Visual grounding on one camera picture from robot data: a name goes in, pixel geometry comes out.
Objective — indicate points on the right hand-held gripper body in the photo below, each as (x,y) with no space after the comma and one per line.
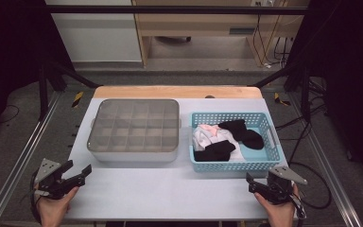
(279,189)

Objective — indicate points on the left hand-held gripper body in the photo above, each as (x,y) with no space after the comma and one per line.
(48,176)

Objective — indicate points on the blue perforated plastic basket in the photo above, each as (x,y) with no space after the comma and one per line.
(233,166)

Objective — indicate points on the black sock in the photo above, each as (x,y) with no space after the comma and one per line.
(245,135)
(216,151)

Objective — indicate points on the white divided storage box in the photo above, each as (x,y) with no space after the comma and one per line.
(132,157)

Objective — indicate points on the translucent grey box lid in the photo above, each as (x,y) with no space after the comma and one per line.
(134,126)

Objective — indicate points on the person's right hand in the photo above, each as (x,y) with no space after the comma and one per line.
(279,216)

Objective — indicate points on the person's left hand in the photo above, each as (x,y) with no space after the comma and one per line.
(53,211)

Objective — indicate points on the yellow black striped tape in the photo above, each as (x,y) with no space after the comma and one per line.
(77,99)
(280,99)

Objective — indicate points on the black metal stand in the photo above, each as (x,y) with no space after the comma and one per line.
(305,94)
(43,94)

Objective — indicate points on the pale grey table mat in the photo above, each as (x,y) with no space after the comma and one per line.
(170,189)

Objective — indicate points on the black curtain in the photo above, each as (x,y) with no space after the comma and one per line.
(353,63)
(12,47)

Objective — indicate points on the white cabinet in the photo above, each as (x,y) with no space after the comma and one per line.
(97,38)

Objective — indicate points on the wooden desk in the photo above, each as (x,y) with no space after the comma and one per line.
(201,23)

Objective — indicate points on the white power strip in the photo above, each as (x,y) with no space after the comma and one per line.
(266,2)

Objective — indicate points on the aluminium frame rail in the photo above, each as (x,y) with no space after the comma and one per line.
(25,151)
(339,189)

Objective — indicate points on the black horizontal frame bar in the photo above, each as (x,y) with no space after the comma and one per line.
(170,10)

